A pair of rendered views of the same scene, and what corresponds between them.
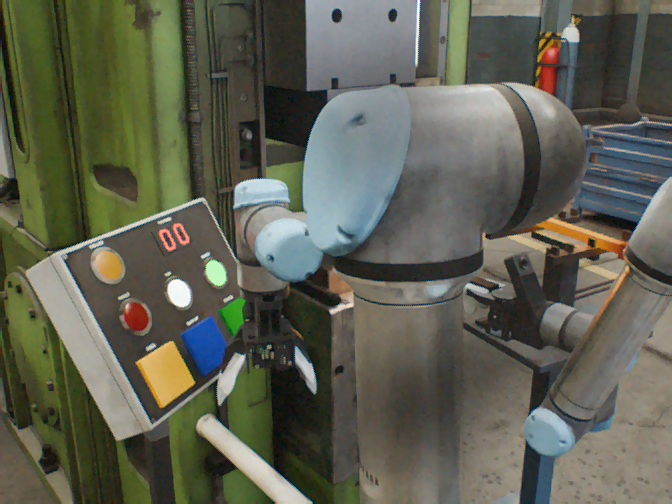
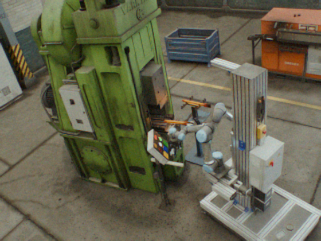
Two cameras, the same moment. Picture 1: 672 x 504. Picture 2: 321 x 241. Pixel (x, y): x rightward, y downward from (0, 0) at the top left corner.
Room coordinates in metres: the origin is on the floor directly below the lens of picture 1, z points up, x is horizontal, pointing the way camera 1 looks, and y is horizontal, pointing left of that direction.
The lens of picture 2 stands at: (-1.66, 1.15, 3.35)
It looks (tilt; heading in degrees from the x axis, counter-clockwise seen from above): 35 degrees down; 340
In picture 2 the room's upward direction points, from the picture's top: 12 degrees counter-clockwise
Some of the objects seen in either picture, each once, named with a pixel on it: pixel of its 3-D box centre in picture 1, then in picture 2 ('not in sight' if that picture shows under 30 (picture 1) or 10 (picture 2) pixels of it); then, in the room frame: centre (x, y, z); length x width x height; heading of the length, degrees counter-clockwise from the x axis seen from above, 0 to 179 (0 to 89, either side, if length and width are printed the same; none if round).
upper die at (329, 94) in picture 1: (305, 100); (148, 100); (1.63, 0.07, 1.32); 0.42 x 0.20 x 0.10; 39
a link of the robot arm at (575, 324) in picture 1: (600, 342); not in sight; (1.03, -0.44, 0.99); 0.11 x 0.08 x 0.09; 39
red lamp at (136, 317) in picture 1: (135, 317); not in sight; (0.92, 0.29, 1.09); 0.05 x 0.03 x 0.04; 129
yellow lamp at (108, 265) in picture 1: (108, 265); not in sight; (0.94, 0.33, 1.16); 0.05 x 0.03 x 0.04; 129
